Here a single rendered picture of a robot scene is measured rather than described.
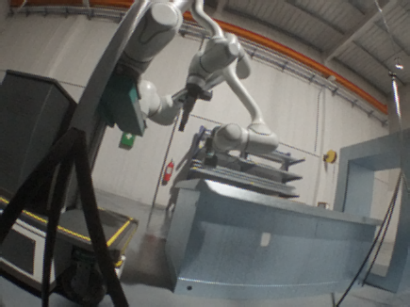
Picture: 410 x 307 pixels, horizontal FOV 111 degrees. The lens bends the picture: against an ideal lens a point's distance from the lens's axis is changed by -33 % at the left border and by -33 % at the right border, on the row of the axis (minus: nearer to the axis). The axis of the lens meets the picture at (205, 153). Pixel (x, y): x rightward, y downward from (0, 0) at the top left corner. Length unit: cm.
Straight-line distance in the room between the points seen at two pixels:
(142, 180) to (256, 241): 491
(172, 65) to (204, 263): 638
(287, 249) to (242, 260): 30
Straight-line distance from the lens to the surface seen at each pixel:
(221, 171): 503
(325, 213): 148
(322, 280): 174
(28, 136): 93
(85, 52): 793
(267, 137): 92
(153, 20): 67
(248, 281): 132
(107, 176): 609
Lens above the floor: 56
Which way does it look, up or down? 12 degrees up
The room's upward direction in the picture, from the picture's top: 14 degrees clockwise
